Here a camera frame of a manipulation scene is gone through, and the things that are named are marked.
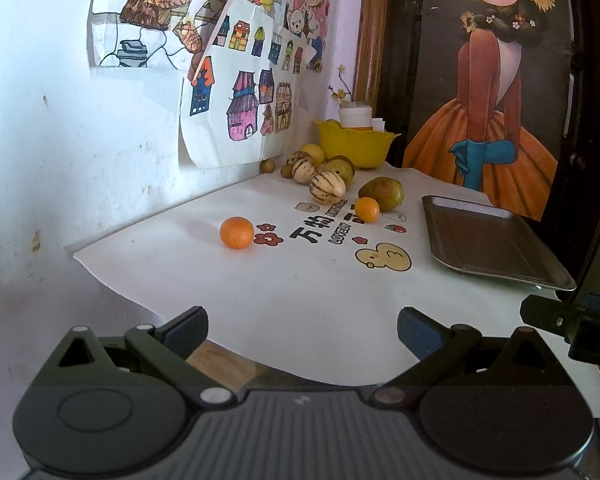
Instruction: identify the coloured scene drawing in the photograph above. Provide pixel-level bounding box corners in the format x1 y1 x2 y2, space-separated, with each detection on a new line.
87 0 286 70

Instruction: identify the white orange cup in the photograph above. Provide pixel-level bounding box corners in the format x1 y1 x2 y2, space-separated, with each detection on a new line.
339 102 373 130

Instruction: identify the small white cup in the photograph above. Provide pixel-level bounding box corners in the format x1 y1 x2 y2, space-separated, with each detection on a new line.
372 118 385 131

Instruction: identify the cartoon kids drawing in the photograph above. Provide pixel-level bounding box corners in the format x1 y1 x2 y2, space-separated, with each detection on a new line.
284 0 330 73

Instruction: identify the green-brown pear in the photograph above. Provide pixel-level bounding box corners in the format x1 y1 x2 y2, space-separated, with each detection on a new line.
358 177 404 212

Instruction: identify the yellow lemon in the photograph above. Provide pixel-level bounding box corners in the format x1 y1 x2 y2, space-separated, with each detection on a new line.
300 143 325 168

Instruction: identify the brown kiwi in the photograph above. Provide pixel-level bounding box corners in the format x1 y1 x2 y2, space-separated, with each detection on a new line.
332 155 355 175

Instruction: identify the yellow dried flower sprig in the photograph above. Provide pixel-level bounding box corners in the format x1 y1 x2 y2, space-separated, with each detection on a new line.
328 64 352 105

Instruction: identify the striped pepino melon front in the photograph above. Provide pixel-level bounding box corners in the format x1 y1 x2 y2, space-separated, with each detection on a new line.
309 171 347 205

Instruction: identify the metal tray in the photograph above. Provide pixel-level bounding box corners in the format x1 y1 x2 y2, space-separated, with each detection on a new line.
422 195 577 292

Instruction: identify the orange tangerine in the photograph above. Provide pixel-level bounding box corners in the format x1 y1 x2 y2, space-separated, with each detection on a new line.
354 197 380 223
219 217 254 249

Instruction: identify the houses drawing paper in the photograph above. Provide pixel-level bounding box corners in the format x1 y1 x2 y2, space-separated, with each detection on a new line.
180 0 315 168

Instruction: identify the striped pepino melon back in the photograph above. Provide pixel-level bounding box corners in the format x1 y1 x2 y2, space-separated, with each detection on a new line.
286 151 311 166

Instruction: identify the wooden door frame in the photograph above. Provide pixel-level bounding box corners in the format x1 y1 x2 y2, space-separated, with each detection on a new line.
353 0 388 110

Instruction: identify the striped pepino melon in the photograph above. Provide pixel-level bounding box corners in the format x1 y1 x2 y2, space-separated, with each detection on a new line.
292 158 316 185
286 151 311 166
309 171 347 205

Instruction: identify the green pear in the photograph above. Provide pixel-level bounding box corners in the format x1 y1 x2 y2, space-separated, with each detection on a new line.
322 158 354 188

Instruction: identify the yellow plastic bowl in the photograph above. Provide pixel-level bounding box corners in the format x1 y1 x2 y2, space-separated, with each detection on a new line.
314 119 400 169

